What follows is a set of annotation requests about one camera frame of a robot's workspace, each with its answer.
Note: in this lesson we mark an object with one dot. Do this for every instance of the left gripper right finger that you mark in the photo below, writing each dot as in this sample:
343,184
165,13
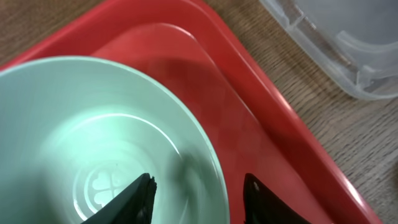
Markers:
262,206

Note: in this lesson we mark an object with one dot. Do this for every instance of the green bowl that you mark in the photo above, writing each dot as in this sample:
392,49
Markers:
76,131

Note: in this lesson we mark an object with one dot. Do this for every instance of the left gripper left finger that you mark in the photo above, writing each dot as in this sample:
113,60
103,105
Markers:
134,205

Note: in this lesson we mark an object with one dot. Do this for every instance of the clear plastic bin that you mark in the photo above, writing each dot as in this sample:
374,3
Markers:
353,41

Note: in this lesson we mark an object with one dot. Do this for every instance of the red plastic tray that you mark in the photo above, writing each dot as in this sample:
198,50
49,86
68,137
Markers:
187,47

